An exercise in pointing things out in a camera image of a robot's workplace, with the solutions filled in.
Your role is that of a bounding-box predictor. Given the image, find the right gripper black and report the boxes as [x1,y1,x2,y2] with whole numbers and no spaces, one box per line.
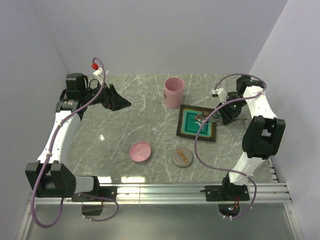
[216,95,247,126]

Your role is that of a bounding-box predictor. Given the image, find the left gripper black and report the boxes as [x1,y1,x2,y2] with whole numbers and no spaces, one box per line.
[81,79,131,111]

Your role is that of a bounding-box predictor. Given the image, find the metal tongs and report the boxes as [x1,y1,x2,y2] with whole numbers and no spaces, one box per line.
[195,113,223,124]

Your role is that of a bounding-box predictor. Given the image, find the pink lid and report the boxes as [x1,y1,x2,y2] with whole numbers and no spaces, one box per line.
[129,141,152,163]

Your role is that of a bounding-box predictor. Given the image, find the pink cup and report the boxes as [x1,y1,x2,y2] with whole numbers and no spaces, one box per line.
[164,77,185,109]

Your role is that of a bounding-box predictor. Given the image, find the grey lid with strap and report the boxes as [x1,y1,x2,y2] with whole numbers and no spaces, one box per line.
[171,146,194,168]

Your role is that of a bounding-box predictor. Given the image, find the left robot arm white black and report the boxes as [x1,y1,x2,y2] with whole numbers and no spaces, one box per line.
[25,68,131,201]

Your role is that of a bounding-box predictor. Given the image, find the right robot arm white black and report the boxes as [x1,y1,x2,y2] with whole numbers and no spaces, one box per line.
[212,75,286,200]

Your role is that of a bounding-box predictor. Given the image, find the grey cup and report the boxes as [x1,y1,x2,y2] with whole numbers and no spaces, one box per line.
[226,91,239,102]

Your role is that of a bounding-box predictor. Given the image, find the square teal black plate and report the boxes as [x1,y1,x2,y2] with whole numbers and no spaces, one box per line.
[176,104,217,142]

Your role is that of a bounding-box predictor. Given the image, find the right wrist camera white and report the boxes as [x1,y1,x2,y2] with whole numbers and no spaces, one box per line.
[211,88,228,107]

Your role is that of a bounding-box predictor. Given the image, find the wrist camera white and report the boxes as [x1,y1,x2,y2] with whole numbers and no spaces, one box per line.
[90,63,109,82]
[211,88,228,107]

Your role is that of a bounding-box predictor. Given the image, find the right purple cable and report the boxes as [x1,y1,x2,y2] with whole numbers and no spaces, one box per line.
[193,73,268,220]

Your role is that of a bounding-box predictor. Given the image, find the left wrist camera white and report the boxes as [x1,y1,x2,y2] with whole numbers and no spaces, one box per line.
[90,63,109,82]

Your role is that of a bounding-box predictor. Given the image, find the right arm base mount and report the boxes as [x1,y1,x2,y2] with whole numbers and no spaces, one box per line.
[204,183,250,218]

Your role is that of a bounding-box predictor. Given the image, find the aluminium rail frame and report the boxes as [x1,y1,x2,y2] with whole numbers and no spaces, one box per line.
[15,74,305,240]

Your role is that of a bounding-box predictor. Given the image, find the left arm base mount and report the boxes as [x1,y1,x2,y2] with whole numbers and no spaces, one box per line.
[71,186,118,217]

